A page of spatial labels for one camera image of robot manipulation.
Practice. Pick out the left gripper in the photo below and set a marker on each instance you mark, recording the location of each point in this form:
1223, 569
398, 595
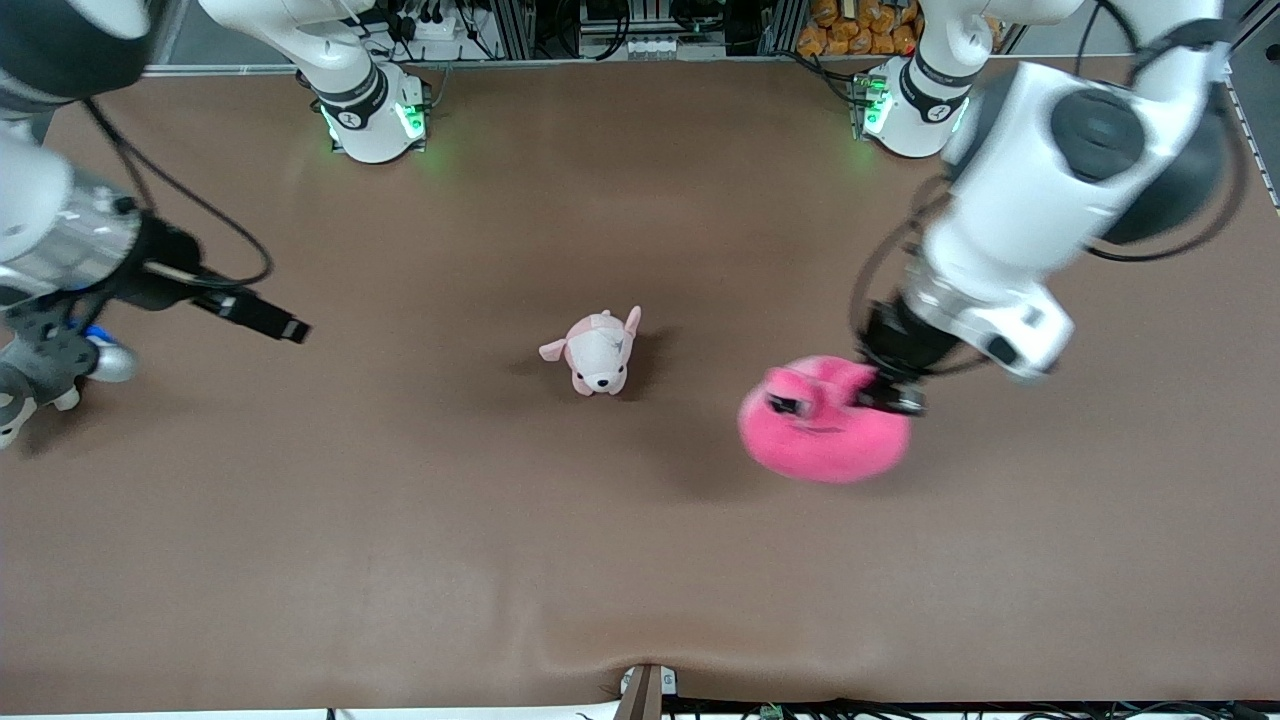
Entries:
905, 348

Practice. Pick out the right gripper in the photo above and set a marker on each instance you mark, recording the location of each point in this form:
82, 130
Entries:
165, 262

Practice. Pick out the hot pink round plush toy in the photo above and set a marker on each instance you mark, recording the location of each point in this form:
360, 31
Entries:
825, 435

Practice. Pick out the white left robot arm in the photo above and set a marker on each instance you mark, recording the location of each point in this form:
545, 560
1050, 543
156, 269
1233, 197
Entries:
1030, 170

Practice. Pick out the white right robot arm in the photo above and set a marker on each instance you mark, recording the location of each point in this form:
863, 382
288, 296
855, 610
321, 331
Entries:
365, 130

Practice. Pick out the grey white husky plush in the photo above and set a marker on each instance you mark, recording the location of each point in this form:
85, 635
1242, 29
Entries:
12, 420

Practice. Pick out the light pink dog plush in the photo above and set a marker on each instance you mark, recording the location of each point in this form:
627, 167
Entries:
598, 355

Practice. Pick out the orange packets pile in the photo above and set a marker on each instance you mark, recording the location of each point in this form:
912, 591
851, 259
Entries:
850, 30

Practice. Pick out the white power strip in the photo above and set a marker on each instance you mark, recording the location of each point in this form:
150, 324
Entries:
440, 28

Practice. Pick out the white terminal block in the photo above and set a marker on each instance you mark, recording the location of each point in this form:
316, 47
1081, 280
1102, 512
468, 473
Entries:
650, 46

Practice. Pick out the metal table edge bracket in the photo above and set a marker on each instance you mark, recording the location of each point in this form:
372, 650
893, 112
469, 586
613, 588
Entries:
645, 695

